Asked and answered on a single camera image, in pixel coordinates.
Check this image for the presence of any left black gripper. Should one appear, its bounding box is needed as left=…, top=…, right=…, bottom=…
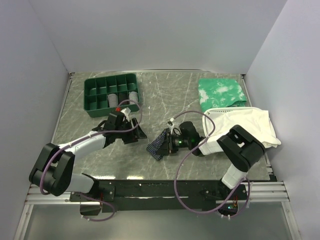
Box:
left=115, top=117, right=147, bottom=144

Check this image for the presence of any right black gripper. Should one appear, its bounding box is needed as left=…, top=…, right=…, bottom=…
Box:
left=156, top=132, right=191, bottom=154

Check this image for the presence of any navy striped underwear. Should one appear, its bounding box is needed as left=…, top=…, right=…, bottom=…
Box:
left=146, top=128, right=169, bottom=161

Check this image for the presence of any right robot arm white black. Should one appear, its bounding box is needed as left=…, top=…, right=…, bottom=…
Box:
left=155, top=121, right=266, bottom=200

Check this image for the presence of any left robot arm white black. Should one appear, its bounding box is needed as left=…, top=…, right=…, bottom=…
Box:
left=28, top=116, right=147, bottom=201

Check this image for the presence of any white perforated laundry basket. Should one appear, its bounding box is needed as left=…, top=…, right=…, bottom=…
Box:
left=201, top=106, right=261, bottom=138

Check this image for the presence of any green compartment organizer tray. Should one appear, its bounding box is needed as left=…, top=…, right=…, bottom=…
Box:
left=83, top=73, right=141, bottom=118

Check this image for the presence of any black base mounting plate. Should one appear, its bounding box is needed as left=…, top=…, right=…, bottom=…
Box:
left=70, top=180, right=250, bottom=217

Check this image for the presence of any green white tie-dye cloth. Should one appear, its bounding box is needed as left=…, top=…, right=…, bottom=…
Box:
left=198, top=78, right=247, bottom=112

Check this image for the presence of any white cloth in basket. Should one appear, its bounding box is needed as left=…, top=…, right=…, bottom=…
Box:
left=199, top=109, right=281, bottom=156

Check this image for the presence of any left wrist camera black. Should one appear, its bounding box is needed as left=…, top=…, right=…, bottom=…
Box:
left=106, top=111, right=125, bottom=130

